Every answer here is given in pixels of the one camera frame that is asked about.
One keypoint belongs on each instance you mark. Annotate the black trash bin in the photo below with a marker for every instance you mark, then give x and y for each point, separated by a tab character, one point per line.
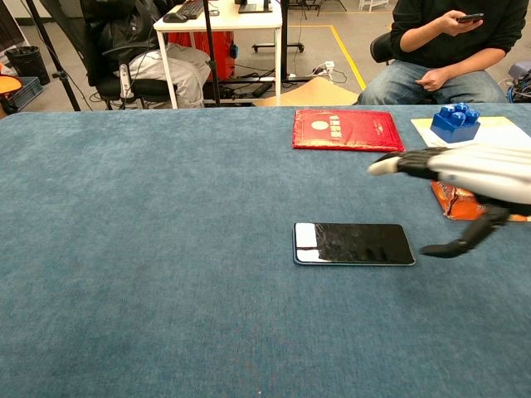
29	62

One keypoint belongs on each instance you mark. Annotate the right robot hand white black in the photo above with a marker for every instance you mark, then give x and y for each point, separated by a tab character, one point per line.
477	166

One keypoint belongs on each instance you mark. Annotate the black rolling stand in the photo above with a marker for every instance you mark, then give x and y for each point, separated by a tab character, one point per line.
285	45

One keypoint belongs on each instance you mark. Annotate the person in black sweater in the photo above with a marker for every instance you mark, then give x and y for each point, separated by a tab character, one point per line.
423	62

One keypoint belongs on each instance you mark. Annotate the black office chair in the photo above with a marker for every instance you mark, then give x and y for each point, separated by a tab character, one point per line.
145	87

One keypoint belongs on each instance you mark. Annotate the brown cardboard sheet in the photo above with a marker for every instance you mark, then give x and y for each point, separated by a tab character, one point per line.
315	93

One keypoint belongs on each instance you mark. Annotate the black vertical pole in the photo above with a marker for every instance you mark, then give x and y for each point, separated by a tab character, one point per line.
210	54

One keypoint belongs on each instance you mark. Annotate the black tripod stand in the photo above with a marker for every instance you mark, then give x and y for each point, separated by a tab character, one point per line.
56	62

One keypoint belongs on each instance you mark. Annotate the black computer mouse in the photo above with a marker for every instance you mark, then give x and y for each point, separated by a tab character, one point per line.
174	17

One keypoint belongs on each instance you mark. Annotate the grey trousers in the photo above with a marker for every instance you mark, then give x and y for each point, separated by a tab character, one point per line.
186	70

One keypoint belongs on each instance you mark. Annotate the blue table cloth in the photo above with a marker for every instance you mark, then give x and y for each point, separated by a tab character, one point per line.
166	248

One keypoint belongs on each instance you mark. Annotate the black stool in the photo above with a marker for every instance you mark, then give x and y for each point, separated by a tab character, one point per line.
381	47

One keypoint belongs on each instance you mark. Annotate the black jacket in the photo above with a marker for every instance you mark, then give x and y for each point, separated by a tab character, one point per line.
120	29

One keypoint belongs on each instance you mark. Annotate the blue plastic crate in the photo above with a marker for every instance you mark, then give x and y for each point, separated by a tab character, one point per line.
29	91

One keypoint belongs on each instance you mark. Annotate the red cabinet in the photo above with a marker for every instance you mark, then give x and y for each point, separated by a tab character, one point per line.
201	49

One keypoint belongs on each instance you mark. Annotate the red certificate booklet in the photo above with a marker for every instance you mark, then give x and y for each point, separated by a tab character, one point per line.
344	130

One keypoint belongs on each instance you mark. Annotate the cream paper sheet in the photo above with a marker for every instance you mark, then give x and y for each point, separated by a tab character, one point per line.
500	128

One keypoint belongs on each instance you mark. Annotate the orange round object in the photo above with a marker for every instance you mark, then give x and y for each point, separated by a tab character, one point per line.
9	83

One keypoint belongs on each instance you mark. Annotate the white power strip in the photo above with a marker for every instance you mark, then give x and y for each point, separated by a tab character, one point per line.
327	66

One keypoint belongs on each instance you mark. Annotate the white handheld device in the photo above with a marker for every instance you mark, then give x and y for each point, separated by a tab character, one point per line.
124	83

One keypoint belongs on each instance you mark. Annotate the light blue smartphone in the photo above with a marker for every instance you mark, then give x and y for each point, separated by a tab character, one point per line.
365	244

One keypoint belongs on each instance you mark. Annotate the orange cardboard box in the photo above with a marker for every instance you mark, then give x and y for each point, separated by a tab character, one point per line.
460	207

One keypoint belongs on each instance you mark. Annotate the white desk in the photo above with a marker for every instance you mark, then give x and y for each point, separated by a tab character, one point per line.
232	20

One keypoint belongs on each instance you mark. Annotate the blue toy building brick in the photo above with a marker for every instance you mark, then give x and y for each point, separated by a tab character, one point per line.
454	124

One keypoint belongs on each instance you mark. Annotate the black keyboard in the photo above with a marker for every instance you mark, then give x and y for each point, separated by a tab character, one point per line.
193	8

